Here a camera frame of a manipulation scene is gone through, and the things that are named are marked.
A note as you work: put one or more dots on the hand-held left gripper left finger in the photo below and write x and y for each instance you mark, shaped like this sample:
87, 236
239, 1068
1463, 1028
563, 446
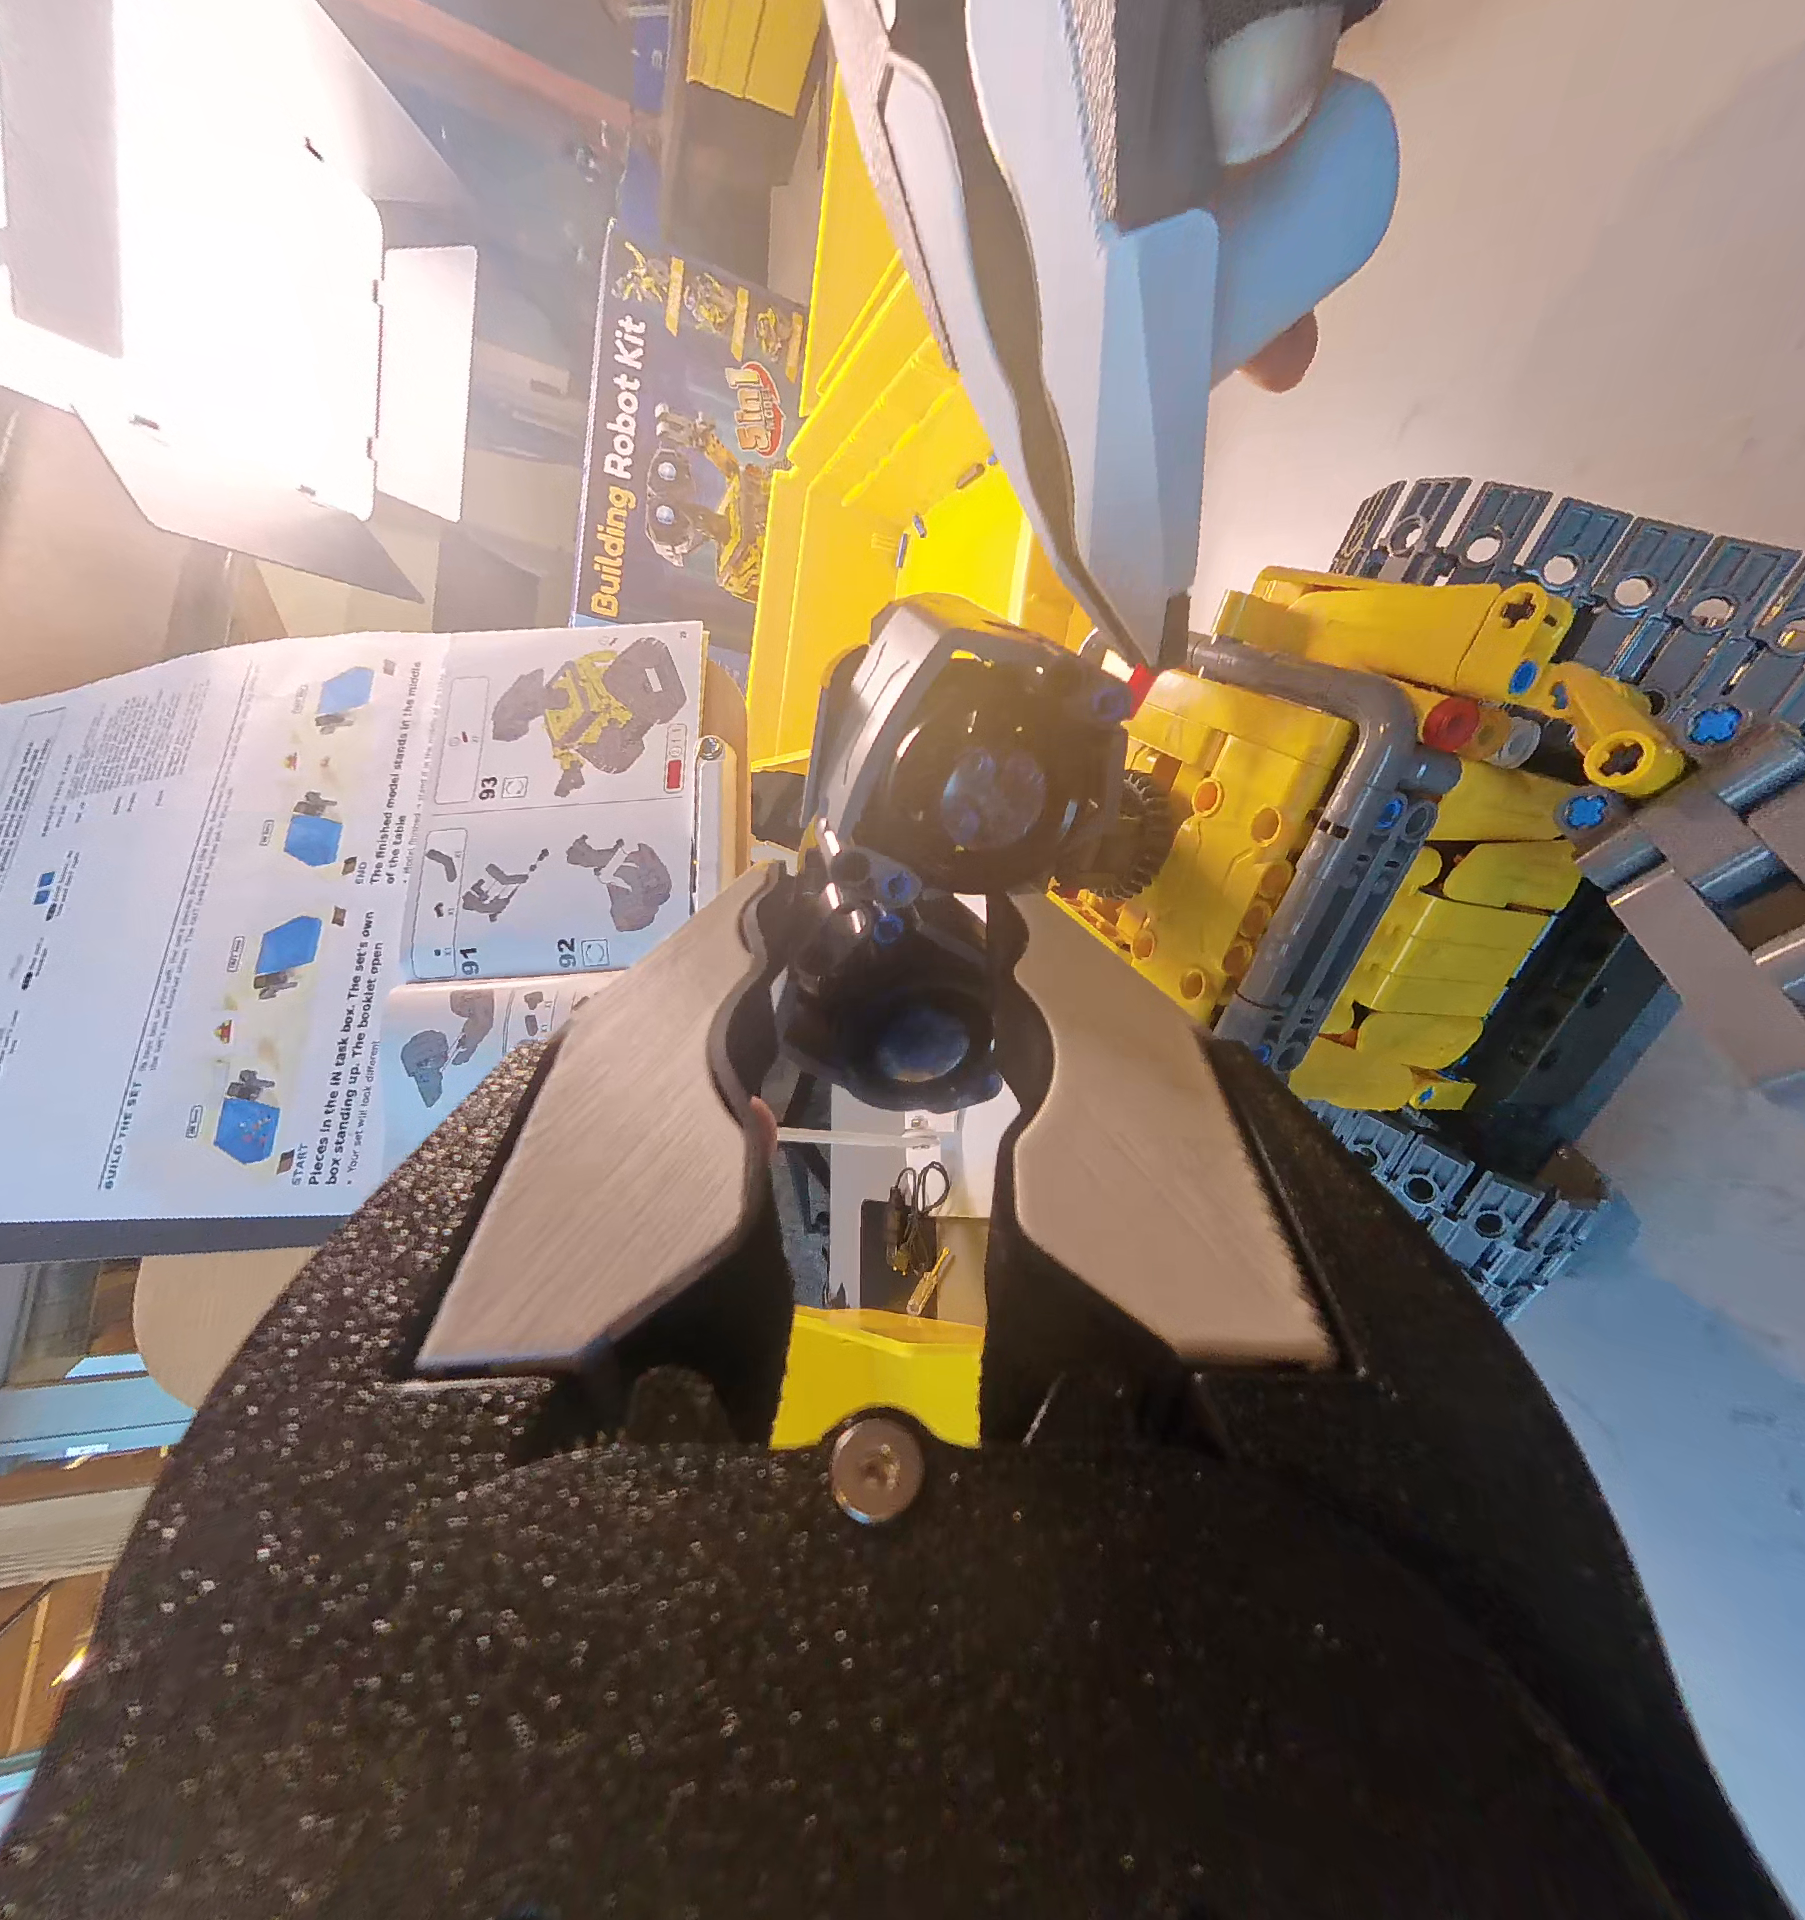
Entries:
617, 1201

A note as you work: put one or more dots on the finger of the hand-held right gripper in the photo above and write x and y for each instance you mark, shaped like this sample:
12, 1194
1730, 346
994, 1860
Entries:
1099, 361
1309, 224

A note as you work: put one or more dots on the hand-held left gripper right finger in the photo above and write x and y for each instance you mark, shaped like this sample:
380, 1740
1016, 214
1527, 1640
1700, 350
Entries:
1158, 1201

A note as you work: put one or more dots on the yellow tracked toy robot body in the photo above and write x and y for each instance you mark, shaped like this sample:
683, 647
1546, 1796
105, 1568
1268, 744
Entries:
1443, 870

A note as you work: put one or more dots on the grey toy robot head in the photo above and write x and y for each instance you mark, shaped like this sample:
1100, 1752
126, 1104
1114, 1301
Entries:
963, 781

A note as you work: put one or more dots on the yellow plastic bin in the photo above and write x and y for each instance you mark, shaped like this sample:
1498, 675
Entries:
739, 46
902, 509
878, 1381

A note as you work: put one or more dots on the robot kit box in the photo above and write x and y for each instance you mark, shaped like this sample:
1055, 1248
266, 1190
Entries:
678, 421

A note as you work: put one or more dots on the building instruction booklet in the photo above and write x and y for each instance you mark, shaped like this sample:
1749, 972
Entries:
301, 900

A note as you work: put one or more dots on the bright ceiling light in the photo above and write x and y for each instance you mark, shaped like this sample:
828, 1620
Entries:
183, 242

